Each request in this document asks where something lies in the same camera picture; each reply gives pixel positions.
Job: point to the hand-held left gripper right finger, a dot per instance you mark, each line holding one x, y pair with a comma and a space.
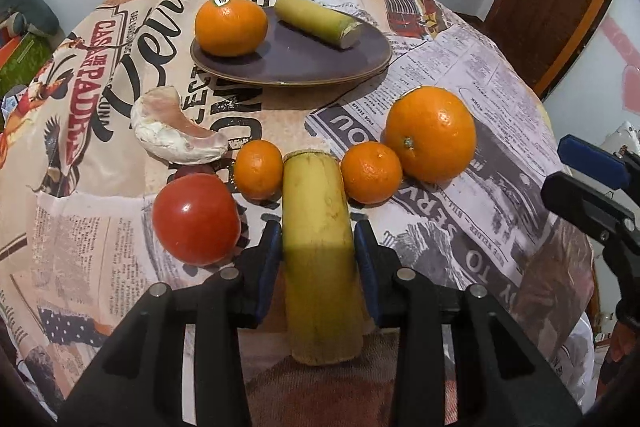
365, 257

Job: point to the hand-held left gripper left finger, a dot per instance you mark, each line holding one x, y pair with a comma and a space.
266, 257

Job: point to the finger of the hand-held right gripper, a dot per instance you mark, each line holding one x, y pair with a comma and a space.
595, 187

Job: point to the large banana piece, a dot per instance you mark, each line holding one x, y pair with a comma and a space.
319, 252

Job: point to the dark purple plate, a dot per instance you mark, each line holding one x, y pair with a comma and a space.
300, 57

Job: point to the red tomato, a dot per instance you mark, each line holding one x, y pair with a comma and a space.
196, 219

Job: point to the small mandarin orange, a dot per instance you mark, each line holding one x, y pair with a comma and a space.
371, 172
259, 169

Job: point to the large orange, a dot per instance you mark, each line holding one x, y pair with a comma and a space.
431, 134

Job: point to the peeled pomelo segment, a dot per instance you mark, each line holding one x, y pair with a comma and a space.
175, 129

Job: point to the newspaper print tablecloth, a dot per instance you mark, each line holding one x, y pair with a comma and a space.
100, 207

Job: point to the stickered orange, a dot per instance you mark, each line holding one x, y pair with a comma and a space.
231, 27

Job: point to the small banana piece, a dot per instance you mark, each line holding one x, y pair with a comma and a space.
317, 21

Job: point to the green and orange box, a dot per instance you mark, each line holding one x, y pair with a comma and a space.
22, 59

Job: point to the grey plush toy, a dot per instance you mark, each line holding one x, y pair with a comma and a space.
27, 12

